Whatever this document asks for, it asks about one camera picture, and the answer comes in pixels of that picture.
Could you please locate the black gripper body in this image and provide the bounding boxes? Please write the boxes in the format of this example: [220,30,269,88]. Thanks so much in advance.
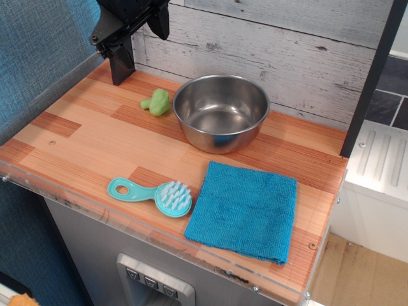
[89,0,168,59]

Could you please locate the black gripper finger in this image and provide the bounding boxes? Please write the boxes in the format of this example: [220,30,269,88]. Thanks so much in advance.
[147,4,170,40]
[110,44,134,77]

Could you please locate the green toy broccoli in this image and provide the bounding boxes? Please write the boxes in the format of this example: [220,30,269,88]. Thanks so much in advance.
[140,89,170,116]

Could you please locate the silver metal bowl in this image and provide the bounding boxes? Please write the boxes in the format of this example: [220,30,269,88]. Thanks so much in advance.
[172,75,270,154]

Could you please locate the teal dish brush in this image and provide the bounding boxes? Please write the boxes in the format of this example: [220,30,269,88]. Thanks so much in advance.
[107,178,193,218]

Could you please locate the clear acrylic edge guard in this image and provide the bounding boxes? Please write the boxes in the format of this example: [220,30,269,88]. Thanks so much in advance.
[0,161,348,306]

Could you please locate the blue folded cloth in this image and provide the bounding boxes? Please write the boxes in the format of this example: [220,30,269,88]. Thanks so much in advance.
[184,161,297,265]

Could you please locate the silver dispenser button panel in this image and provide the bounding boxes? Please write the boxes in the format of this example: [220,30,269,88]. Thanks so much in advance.
[116,253,196,305]

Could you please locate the orange object bottom corner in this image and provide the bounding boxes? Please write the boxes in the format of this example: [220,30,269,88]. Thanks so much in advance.
[7,294,40,306]

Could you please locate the white grooved drainboard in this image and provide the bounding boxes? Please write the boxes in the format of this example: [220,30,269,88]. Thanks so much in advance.
[346,120,407,201]

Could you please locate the dark right cabinet post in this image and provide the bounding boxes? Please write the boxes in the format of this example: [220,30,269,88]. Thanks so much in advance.
[340,0,407,158]

